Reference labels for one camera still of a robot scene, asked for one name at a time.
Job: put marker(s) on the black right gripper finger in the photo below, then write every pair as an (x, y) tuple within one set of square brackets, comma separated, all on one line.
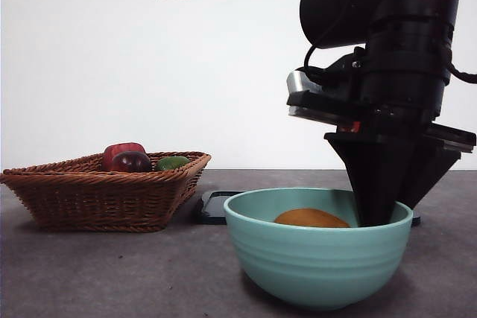
[(428, 169), (372, 176)]

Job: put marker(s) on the teal ceramic bowl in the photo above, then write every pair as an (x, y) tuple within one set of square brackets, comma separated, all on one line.
[(316, 258)]

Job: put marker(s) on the dark green rectangular tray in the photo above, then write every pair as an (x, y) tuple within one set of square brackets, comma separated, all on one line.
[(212, 208)]

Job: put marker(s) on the green avocado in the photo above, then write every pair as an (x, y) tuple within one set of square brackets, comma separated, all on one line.
[(171, 163)]

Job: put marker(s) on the dark purple plum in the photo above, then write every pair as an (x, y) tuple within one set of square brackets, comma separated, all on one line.
[(132, 161)]

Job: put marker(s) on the red apple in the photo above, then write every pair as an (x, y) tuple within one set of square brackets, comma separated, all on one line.
[(119, 150)]

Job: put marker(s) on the brown wicker basket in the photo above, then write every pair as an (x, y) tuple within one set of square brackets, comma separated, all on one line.
[(100, 199)]

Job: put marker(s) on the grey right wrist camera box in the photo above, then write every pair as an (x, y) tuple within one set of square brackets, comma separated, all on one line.
[(298, 81)]

